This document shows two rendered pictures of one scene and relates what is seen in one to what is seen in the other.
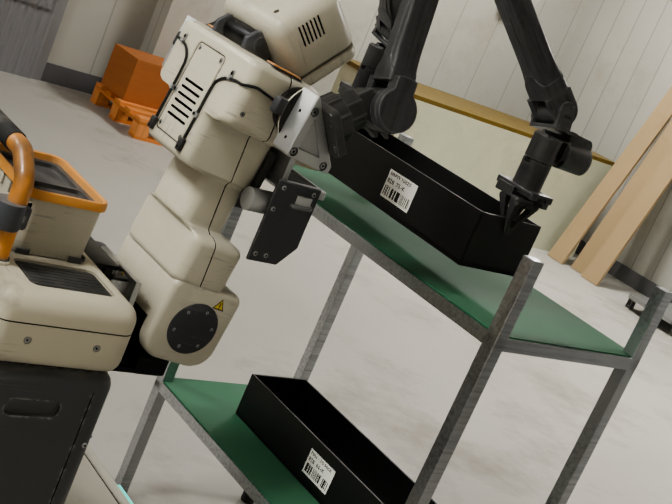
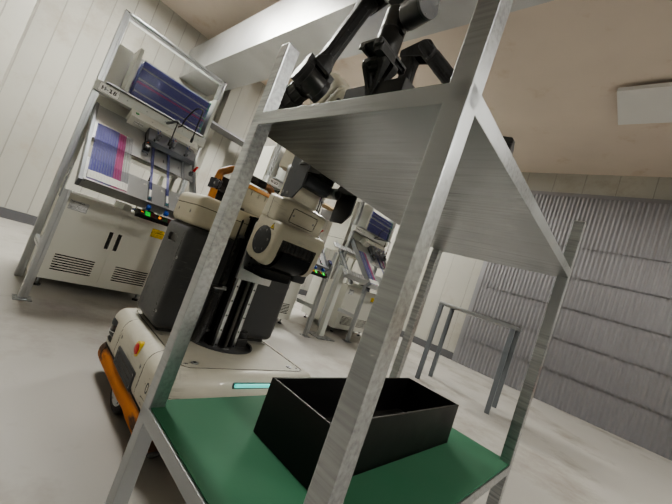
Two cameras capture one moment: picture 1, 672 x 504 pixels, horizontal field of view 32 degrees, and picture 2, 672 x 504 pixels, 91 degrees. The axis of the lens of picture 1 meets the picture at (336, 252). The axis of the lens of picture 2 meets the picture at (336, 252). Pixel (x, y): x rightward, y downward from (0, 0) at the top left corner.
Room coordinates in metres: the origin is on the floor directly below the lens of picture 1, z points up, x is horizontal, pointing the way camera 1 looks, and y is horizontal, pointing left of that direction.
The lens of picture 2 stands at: (2.23, -1.00, 0.70)
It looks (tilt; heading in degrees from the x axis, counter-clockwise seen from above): 4 degrees up; 86
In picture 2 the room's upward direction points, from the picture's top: 20 degrees clockwise
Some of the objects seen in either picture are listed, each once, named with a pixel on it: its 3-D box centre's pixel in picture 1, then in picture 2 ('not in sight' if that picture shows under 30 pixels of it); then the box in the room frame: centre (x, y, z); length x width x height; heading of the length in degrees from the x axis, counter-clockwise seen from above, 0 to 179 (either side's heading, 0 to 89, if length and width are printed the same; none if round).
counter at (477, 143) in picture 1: (464, 163); not in sight; (8.64, -0.61, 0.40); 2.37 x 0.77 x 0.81; 133
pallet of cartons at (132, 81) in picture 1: (193, 109); not in sight; (7.29, 1.18, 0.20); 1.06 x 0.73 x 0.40; 133
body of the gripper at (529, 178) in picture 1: (530, 177); (386, 49); (2.23, -0.28, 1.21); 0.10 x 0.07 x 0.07; 41
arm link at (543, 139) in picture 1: (546, 149); (397, 23); (2.23, -0.29, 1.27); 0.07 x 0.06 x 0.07; 120
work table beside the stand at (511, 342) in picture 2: not in sight; (467, 353); (4.02, 2.19, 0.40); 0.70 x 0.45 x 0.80; 140
